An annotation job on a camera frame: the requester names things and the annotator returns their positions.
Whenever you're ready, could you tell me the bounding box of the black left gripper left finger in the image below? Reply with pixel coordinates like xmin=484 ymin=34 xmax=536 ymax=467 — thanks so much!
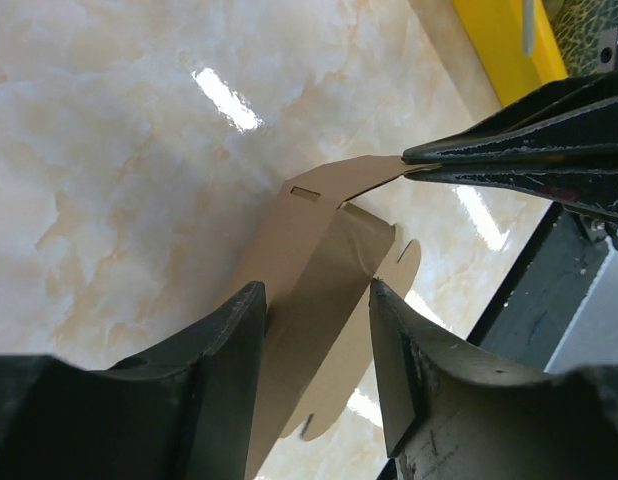
xmin=0 ymin=282 xmax=267 ymax=479

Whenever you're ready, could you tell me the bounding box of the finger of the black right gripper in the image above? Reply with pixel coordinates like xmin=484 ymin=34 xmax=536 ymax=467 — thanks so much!
xmin=406 ymin=162 xmax=618 ymax=224
xmin=402 ymin=71 xmax=618 ymax=165

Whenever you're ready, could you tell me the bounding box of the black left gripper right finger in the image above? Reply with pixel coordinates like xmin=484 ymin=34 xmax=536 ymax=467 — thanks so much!
xmin=369 ymin=279 xmax=618 ymax=479

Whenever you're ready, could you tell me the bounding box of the brown cardboard box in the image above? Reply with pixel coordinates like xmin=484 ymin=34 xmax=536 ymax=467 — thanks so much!
xmin=226 ymin=155 xmax=420 ymax=478

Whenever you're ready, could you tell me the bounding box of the green melon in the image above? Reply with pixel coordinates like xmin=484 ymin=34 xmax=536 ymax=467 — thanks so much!
xmin=543 ymin=0 xmax=618 ymax=76

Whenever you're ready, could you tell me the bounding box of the yellow plastic tray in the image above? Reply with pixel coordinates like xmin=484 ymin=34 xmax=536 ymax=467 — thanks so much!
xmin=453 ymin=0 xmax=568 ymax=106

